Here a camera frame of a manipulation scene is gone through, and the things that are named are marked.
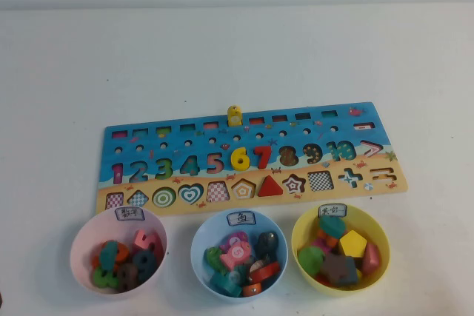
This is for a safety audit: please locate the green number three piece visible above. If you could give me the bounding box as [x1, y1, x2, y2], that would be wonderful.
[92, 267, 119, 289]

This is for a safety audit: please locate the teal fish block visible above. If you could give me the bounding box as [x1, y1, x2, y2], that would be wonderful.
[210, 269, 244, 297]

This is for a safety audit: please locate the pink trapezoid piece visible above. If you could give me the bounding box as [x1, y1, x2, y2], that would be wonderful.
[361, 243, 382, 276]

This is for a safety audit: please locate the paper label on yellow bowl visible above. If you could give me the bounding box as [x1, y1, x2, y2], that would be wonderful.
[318, 204, 347, 218]

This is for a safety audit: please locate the green circle piece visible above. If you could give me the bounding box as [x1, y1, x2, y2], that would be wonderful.
[297, 245, 326, 277]

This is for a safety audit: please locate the purple fish block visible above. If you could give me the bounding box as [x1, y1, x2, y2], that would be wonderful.
[218, 231, 249, 252]

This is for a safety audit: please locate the paper label on blue bowl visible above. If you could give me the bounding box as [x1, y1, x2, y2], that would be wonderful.
[227, 211, 256, 227]

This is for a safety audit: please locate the pink plastic bowl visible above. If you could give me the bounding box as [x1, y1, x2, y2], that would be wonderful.
[70, 206, 168, 295]

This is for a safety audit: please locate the yellow fish block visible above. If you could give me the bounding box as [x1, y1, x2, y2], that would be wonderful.
[227, 105, 244, 127]

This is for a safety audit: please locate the pink fish block with five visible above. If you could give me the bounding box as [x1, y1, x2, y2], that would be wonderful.
[218, 240, 250, 271]

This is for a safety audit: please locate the yellow pentagon piece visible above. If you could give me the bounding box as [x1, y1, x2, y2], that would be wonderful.
[338, 229, 368, 259]

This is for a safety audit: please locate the teal oval shape piece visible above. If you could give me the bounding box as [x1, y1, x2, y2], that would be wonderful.
[318, 215, 347, 239]

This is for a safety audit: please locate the red number seven piece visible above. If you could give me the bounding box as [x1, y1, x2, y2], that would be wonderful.
[253, 144, 273, 169]

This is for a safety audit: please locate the red fish block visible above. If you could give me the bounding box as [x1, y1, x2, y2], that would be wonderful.
[248, 260, 281, 283]

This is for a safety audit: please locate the brown star piece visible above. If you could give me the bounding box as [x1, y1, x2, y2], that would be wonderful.
[320, 252, 353, 287]

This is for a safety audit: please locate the red triangle piece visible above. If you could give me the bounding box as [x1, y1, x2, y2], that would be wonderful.
[258, 174, 284, 198]

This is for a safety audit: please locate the yellow plastic bowl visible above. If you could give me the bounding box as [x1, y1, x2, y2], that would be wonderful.
[291, 204, 391, 297]

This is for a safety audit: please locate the pink shape piece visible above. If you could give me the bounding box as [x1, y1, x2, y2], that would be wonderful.
[310, 238, 334, 255]

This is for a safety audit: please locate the green fish block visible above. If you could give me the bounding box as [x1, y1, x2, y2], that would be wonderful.
[204, 246, 227, 272]

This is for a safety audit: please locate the blue sea-themed wooden puzzle board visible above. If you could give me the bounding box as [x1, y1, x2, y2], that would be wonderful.
[95, 101, 409, 217]

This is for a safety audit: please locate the black fish block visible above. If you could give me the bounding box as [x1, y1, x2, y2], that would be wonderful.
[256, 232, 280, 262]

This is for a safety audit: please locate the blue plastic bowl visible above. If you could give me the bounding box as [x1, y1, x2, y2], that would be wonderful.
[190, 209, 289, 297]

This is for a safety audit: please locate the yellow number six piece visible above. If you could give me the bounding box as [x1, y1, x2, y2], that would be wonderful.
[230, 147, 250, 169]

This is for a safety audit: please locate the brown number eight piece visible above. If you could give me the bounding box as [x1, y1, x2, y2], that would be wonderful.
[116, 262, 140, 293]

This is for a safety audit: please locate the orange fish block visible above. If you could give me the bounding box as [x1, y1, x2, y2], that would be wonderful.
[242, 282, 264, 297]

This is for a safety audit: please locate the orange shape piece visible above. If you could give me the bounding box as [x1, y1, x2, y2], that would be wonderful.
[316, 229, 340, 246]

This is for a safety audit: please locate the paper label on pink bowl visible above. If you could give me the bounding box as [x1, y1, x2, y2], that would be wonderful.
[114, 206, 144, 222]

